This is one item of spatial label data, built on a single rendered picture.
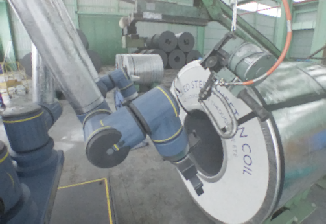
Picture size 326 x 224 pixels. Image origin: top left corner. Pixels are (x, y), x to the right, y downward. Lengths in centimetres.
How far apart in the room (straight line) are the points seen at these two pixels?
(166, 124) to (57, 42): 36
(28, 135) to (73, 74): 62
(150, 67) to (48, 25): 549
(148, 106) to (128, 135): 9
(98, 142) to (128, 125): 8
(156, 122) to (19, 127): 79
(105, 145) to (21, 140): 73
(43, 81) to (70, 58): 75
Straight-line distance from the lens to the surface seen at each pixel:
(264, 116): 61
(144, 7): 155
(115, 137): 40
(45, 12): 53
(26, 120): 104
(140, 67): 582
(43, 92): 127
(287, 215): 196
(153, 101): 42
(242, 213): 115
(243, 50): 69
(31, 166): 115
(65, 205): 153
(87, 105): 53
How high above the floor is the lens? 141
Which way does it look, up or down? 17 degrees down
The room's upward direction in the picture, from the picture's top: straight up
